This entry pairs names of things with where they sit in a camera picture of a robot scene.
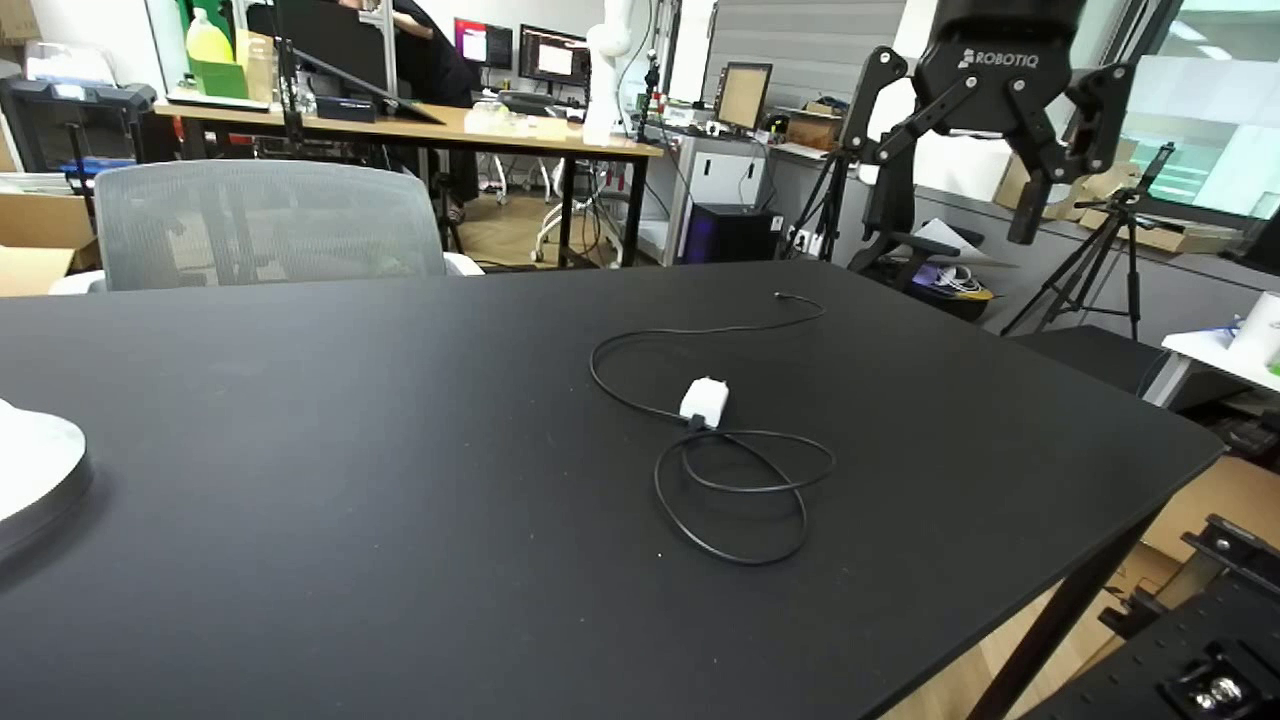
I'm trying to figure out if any white side table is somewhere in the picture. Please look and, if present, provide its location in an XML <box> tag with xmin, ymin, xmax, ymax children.
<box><xmin>1139</xmin><ymin>293</ymin><xmax>1280</xmax><ymax>411</ymax></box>

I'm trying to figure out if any brown cardboard box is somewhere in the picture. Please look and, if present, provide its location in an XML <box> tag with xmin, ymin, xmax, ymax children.
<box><xmin>0</xmin><ymin>188</ymin><xmax>99</xmax><ymax>301</ymax></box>

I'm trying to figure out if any long wooden desk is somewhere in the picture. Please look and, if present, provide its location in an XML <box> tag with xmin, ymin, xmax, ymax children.
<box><xmin>150</xmin><ymin>94</ymin><xmax>668</xmax><ymax>272</ymax></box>

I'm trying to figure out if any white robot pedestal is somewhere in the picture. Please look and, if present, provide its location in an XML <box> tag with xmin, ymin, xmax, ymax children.
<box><xmin>583</xmin><ymin>0</ymin><xmax>643</xmax><ymax>143</ymax></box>

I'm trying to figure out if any low table with clutter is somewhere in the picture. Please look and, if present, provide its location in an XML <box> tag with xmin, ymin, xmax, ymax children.
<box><xmin>903</xmin><ymin>215</ymin><xmax>994</xmax><ymax>322</ymax></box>

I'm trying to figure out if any dark purple box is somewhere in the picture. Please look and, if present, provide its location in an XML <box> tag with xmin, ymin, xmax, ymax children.
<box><xmin>680</xmin><ymin>198</ymin><xmax>778</xmax><ymax>269</ymax></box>

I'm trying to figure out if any wooden picture frame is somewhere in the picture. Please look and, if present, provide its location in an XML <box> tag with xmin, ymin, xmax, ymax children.
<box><xmin>713</xmin><ymin>60</ymin><xmax>776</xmax><ymax>132</ymax></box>

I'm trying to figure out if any black monitor on arm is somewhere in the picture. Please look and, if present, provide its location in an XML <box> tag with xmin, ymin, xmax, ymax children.
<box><xmin>243</xmin><ymin>0</ymin><xmax>446</xmax><ymax>127</ymax></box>

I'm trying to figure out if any black metal frame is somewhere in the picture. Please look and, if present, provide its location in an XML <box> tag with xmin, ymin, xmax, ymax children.
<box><xmin>1024</xmin><ymin>510</ymin><xmax>1280</xmax><ymax>720</ymax></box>

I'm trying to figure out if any small wooden crate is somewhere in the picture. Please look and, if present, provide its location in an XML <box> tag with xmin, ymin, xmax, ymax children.
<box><xmin>776</xmin><ymin>100</ymin><xmax>854</xmax><ymax>155</ymax></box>

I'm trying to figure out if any white charger adapter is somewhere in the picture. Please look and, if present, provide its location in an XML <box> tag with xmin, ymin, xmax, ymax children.
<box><xmin>675</xmin><ymin>375</ymin><xmax>735</xmax><ymax>433</ymax></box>

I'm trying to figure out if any white framed green panel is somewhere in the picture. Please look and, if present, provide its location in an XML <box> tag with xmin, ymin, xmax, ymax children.
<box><xmin>139</xmin><ymin>0</ymin><xmax>256</xmax><ymax>113</ymax></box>

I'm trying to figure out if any black equipment case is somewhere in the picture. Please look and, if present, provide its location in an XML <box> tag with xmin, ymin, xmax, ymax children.
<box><xmin>0</xmin><ymin>75</ymin><xmax>159</xmax><ymax>175</ymax></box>

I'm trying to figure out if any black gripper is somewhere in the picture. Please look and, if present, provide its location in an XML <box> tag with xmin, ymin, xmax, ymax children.
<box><xmin>835</xmin><ymin>0</ymin><xmax>1135</xmax><ymax>248</ymax></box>

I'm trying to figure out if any small black tripod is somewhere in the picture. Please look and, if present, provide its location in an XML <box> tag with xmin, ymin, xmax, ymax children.
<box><xmin>776</xmin><ymin>124</ymin><xmax>854</xmax><ymax>262</ymax></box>

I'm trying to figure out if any clear round mounting plate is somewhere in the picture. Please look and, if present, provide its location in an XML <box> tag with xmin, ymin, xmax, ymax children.
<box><xmin>0</xmin><ymin>394</ymin><xmax>93</xmax><ymax>532</ymax></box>

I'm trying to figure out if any black charger cable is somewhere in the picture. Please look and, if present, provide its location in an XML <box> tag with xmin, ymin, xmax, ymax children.
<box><xmin>583</xmin><ymin>288</ymin><xmax>841</xmax><ymax>572</ymax></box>

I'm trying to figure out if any monitor with pink screen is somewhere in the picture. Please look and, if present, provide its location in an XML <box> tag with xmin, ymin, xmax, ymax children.
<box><xmin>450</xmin><ymin>10</ymin><xmax>521</xmax><ymax>73</ymax></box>

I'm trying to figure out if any grey mesh office chair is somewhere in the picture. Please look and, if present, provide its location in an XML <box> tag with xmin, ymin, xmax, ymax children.
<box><xmin>48</xmin><ymin>155</ymin><xmax>489</xmax><ymax>295</ymax></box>

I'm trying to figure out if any dark computer monitor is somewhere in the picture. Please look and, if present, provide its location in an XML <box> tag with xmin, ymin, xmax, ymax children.
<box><xmin>515</xmin><ymin>20</ymin><xmax>594</xmax><ymax>90</ymax></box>

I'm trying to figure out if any black camera tripod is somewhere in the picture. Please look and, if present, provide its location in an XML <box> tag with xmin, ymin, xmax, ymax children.
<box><xmin>994</xmin><ymin>135</ymin><xmax>1183</xmax><ymax>344</ymax></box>

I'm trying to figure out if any white drawer cabinet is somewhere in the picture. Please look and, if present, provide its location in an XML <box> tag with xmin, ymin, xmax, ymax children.
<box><xmin>654</xmin><ymin>132</ymin><xmax>776</xmax><ymax>269</ymax></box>

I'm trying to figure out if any open cardboard box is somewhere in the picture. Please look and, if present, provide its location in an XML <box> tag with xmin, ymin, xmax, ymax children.
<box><xmin>992</xmin><ymin>132</ymin><xmax>1135</xmax><ymax>223</ymax></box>

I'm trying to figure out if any black table leg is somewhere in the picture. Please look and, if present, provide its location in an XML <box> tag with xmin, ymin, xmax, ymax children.
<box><xmin>965</xmin><ymin>522</ymin><xmax>1150</xmax><ymax>720</ymax></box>

